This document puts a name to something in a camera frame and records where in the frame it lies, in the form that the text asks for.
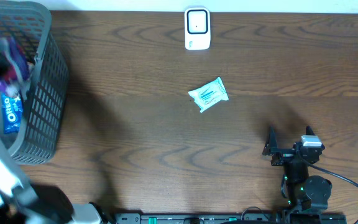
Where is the red purple pad pack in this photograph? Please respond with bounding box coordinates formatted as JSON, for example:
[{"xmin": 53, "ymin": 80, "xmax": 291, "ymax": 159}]
[{"xmin": 0, "ymin": 37, "xmax": 34, "ymax": 98}]

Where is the blue Oreo cookie pack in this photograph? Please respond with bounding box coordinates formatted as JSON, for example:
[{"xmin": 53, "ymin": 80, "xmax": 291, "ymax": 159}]
[{"xmin": 1, "ymin": 94, "xmax": 23, "ymax": 134}]

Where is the mint green wipes pack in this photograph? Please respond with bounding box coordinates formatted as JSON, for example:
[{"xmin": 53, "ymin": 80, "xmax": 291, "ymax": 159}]
[{"xmin": 188, "ymin": 77, "xmax": 229, "ymax": 113}]

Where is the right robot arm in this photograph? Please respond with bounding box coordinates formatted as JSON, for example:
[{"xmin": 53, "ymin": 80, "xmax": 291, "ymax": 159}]
[{"xmin": 262, "ymin": 126, "xmax": 332, "ymax": 223}]

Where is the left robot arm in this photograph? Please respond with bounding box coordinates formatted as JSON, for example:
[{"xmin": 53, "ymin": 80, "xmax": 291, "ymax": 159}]
[{"xmin": 0, "ymin": 138, "xmax": 109, "ymax": 223}]

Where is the grey plastic mesh basket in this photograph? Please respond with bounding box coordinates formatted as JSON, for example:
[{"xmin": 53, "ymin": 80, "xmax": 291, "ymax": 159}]
[{"xmin": 0, "ymin": 1, "xmax": 69, "ymax": 165}]

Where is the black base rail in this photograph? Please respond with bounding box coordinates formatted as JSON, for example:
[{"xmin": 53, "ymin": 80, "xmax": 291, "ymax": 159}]
[{"xmin": 114, "ymin": 212, "xmax": 347, "ymax": 224}]

